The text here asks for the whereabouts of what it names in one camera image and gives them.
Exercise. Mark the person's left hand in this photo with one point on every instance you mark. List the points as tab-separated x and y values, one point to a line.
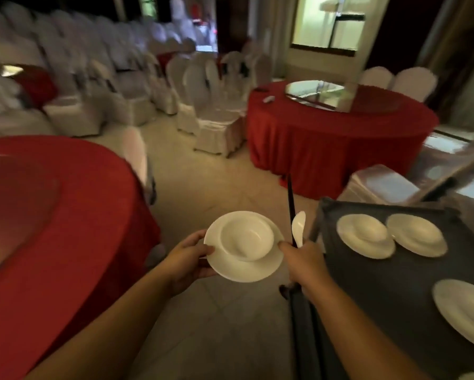
181	265

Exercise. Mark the person's right hand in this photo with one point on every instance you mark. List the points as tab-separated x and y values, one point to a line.
308	269

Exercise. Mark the person's right thumb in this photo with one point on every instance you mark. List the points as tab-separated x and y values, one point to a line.
288	249

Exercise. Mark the person's left thumb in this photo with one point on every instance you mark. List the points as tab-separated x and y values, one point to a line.
204	251

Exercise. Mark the white ceramic spoon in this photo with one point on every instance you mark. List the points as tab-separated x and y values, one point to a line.
298	227

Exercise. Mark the black chopsticks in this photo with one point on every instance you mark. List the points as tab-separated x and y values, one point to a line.
291	209

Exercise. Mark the person's right forearm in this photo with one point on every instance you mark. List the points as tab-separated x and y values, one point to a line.
355	336

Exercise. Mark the person's left forearm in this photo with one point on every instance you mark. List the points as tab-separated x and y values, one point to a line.
110	336

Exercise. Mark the white bowl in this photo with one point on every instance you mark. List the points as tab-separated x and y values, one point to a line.
415	227
364	227
247	239

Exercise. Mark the round table red tablecloth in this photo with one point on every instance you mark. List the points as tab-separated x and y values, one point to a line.
86	233
35	87
324	146

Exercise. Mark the dark grey service cart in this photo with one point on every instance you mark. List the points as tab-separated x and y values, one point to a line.
387	304

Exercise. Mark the white covered chair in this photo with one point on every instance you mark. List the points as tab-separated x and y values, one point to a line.
415	85
375	78
138	154

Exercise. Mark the small white object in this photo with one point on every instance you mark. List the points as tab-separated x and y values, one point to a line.
269	99

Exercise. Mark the small dark object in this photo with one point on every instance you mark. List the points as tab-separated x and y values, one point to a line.
260	90

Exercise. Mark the rows of white covered chairs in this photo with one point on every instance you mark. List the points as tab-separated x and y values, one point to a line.
102	87

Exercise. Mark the metal frame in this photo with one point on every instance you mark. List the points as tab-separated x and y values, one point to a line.
450	170

